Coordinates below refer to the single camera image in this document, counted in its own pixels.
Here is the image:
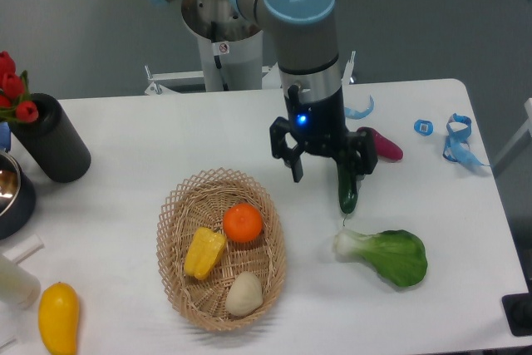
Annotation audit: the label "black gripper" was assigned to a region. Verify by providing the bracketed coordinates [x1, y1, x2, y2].
[269, 85, 378, 183]

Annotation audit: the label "yellow bell pepper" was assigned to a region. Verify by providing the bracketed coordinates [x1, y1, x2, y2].
[184, 227, 227, 280]

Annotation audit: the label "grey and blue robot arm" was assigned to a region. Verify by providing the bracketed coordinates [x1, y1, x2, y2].
[153, 0, 377, 185]

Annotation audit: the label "woven wicker basket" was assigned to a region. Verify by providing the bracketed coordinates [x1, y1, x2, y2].
[156, 168, 286, 331]

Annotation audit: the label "green cucumber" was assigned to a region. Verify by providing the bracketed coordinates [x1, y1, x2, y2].
[337, 161, 358, 214]

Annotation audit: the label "curved blue tape strip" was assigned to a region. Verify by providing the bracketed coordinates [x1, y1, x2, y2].
[344, 96, 375, 120]

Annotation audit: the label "purple sweet potato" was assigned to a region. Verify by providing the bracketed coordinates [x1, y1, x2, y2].
[357, 126, 403, 162]

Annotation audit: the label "blue tape roll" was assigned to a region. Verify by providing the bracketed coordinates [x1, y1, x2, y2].
[413, 119, 434, 136]

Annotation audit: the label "orange fruit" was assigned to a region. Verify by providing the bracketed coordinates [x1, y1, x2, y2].
[222, 203, 263, 243]

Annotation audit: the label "green bok choy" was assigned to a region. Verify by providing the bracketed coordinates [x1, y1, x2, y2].
[333, 229, 428, 288]

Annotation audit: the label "crumpled blue tape strip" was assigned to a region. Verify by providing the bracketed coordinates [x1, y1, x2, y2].
[442, 113, 490, 169]

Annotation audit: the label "black device at table edge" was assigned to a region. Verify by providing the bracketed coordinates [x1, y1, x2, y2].
[502, 293, 531, 337]

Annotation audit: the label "black cylindrical vase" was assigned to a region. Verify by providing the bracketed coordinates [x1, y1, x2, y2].
[8, 93, 91, 183]

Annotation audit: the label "white rectangular block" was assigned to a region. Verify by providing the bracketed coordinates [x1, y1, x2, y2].
[2, 234, 44, 264]

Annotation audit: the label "yellow mango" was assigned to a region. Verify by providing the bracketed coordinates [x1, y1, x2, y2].
[37, 282, 80, 355]

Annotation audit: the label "dark metal bowl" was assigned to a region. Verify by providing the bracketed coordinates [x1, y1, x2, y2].
[1, 150, 37, 239]

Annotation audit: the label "red tulip flowers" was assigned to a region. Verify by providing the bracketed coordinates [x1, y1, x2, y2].
[0, 51, 39, 124]

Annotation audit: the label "blue object at left edge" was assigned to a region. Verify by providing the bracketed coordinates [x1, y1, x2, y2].
[0, 122, 12, 153]

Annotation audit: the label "white plastic bottle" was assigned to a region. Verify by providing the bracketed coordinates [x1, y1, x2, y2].
[0, 255, 41, 309]

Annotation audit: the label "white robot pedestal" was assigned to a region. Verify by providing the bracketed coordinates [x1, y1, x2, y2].
[143, 0, 358, 96]

